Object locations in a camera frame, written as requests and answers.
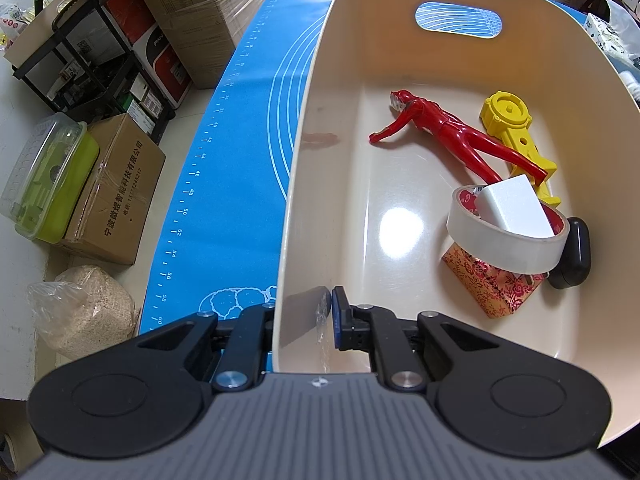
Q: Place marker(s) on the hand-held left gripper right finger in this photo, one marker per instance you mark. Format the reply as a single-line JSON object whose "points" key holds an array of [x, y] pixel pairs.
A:
{"points": [[339, 317]]}

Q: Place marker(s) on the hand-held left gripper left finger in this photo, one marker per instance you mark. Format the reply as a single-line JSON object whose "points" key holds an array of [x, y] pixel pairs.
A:
{"points": [[255, 325]]}

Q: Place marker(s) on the beige plastic bin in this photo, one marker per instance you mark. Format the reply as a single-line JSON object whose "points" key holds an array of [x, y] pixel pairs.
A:
{"points": [[375, 185]]}

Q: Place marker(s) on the red patterned box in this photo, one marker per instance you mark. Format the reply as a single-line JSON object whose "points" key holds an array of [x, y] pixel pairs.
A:
{"points": [[490, 285]]}

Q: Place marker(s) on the clear tape roll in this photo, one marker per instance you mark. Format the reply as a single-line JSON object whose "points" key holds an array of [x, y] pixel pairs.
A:
{"points": [[500, 247]]}

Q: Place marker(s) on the white foam block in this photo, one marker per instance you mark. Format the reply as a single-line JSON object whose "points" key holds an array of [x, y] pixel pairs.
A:
{"points": [[515, 205]]}

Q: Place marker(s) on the red toy figure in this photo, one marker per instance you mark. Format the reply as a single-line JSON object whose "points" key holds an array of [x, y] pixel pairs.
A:
{"points": [[440, 122]]}

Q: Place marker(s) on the black oval case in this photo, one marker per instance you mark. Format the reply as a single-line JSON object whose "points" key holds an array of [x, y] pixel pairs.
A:
{"points": [[575, 250]]}

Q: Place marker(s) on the yellow plastic toy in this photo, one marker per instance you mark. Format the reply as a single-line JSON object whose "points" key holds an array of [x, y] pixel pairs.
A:
{"points": [[505, 112]]}

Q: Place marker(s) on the clear bag of grain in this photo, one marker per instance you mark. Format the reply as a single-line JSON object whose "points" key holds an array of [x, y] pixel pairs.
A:
{"points": [[85, 310]]}

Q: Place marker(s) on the blue silicone mat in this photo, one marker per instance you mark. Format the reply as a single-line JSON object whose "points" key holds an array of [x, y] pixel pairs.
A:
{"points": [[240, 135]]}

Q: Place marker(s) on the small printed cardboard box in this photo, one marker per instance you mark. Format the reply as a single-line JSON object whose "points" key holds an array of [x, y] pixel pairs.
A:
{"points": [[120, 185]]}

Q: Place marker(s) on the green lidded container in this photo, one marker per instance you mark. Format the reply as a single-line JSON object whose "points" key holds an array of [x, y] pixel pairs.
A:
{"points": [[45, 180]]}

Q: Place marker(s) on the red and white box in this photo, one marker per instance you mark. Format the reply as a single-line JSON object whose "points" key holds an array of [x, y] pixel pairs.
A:
{"points": [[160, 60]]}

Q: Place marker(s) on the tape-wrapped cardboard box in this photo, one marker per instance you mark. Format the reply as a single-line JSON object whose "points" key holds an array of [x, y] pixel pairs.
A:
{"points": [[215, 40]]}

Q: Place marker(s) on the black metal rack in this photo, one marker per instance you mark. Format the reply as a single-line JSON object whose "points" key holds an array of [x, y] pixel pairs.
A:
{"points": [[85, 60]]}

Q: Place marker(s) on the patterned tissue pack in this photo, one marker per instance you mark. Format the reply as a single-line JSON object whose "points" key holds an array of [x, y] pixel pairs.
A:
{"points": [[610, 35]]}

